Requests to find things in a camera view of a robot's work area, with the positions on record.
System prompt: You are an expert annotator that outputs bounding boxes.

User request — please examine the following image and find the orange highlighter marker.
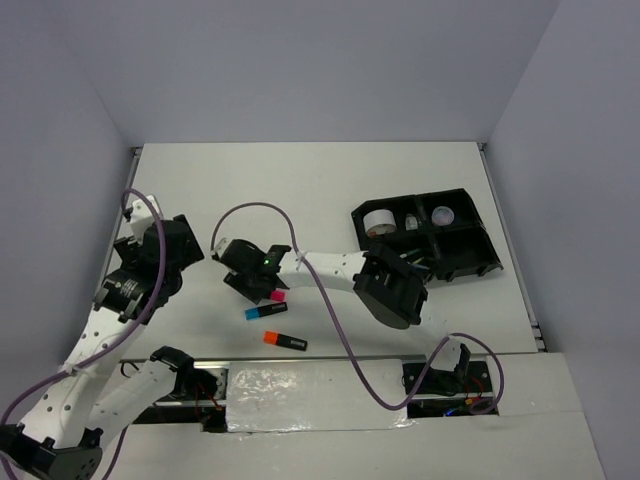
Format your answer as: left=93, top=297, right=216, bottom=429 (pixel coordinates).
left=263, top=331, right=308, bottom=351

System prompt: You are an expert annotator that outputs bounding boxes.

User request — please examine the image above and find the blue highlighter marker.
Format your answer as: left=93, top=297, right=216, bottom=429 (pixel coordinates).
left=245, top=302, right=288, bottom=321

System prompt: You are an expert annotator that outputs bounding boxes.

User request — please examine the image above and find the clear paperclip jar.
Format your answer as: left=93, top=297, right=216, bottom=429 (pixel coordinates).
left=431, top=206, right=455, bottom=227

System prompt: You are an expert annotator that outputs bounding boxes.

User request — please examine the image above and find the silver foil sheet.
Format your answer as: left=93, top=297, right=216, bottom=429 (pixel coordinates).
left=226, top=360, right=410, bottom=433

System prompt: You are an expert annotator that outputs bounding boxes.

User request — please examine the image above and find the large white tape roll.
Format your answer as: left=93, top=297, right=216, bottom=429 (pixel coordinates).
left=363, top=209, right=397, bottom=238

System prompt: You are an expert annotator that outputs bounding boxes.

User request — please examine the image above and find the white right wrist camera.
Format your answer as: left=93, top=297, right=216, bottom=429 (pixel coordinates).
left=211, top=238, right=228, bottom=261

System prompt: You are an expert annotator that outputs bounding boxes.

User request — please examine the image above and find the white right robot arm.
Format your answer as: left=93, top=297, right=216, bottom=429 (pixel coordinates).
left=212, top=239, right=470, bottom=391

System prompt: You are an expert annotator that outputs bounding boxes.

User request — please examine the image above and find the green pen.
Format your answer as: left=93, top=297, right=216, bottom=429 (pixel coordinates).
left=400, top=248, right=422, bottom=258

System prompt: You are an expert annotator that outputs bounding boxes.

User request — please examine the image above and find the pink highlighter marker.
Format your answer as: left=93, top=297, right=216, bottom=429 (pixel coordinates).
left=269, top=290, right=286, bottom=302

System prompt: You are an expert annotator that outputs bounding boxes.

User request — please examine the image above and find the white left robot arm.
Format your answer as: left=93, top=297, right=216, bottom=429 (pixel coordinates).
left=1, top=215, right=218, bottom=479

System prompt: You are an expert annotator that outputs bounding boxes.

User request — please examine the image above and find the small clear tape roll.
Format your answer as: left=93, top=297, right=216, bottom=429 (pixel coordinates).
left=405, top=214, right=419, bottom=231

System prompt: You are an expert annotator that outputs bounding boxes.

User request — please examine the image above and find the black compartment organizer tray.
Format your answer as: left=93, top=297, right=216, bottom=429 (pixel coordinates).
left=351, top=188, right=503, bottom=282

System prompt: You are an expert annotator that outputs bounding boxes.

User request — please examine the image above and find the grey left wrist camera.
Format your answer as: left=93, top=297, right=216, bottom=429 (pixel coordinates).
left=126, top=195, right=164, bottom=244

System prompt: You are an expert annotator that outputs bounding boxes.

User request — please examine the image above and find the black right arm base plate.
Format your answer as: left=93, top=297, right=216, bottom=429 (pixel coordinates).
left=402, top=360, right=493, bottom=397

